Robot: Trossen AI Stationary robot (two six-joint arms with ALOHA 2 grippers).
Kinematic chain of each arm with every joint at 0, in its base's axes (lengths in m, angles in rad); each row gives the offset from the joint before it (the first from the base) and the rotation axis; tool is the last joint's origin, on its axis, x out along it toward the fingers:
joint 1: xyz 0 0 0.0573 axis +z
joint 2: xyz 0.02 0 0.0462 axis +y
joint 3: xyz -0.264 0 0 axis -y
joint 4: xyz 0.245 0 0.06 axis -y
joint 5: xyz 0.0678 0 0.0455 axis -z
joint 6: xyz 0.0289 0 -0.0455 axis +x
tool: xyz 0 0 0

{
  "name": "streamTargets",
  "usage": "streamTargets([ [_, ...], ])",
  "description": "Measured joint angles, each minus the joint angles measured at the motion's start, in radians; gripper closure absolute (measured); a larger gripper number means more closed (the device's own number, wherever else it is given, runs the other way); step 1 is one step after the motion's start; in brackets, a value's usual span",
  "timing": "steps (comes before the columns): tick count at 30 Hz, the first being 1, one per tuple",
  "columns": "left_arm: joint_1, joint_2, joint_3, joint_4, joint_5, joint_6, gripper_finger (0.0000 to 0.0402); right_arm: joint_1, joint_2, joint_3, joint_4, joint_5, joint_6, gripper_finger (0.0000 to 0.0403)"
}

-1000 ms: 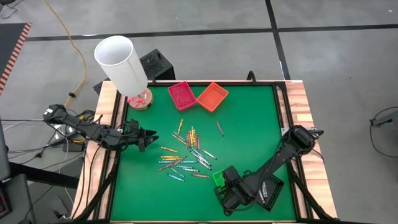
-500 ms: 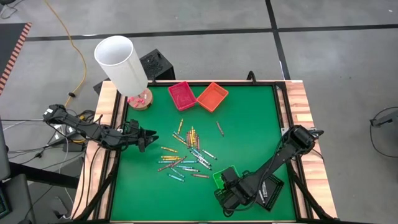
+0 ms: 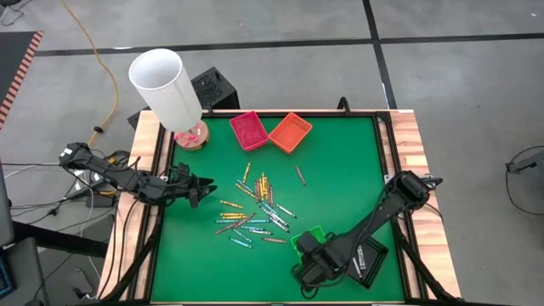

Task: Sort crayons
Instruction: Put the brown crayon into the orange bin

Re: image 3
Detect yellow floor cable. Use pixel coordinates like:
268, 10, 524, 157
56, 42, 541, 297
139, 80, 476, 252
59, 0, 120, 148

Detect red plastic basket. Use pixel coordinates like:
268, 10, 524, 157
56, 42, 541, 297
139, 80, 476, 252
229, 110, 270, 153

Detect wooden table side board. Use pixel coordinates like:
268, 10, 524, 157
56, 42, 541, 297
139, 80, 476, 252
96, 109, 165, 301
388, 109, 462, 298

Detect black mat with striped edge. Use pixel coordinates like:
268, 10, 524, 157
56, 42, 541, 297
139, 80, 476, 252
0, 30, 45, 131

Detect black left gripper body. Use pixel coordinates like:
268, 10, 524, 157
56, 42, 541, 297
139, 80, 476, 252
163, 174, 201, 205

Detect black floor beam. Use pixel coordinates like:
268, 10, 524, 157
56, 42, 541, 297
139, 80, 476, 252
12, 220, 110, 259

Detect black perforated box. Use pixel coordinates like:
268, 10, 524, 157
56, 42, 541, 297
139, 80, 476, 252
127, 66, 241, 131

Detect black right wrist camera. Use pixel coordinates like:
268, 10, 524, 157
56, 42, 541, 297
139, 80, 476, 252
296, 231, 320, 256

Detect black table frame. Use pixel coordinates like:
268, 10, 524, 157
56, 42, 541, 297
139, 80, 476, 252
127, 109, 426, 305

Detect orange plastic basket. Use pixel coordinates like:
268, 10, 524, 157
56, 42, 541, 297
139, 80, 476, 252
268, 111, 314, 155

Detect black plastic basket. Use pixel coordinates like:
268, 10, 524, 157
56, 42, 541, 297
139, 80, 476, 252
346, 235, 390, 291

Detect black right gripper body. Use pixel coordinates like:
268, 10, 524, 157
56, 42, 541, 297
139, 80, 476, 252
291, 242, 342, 288

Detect wooden lamp base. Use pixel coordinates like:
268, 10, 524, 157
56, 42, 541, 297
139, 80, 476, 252
173, 119, 211, 152

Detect grey stand with cable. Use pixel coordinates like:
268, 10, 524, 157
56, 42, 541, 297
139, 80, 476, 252
504, 145, 544, 217

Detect green plastic basket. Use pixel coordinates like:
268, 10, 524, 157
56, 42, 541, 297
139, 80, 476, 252
290, 224, 328, 267

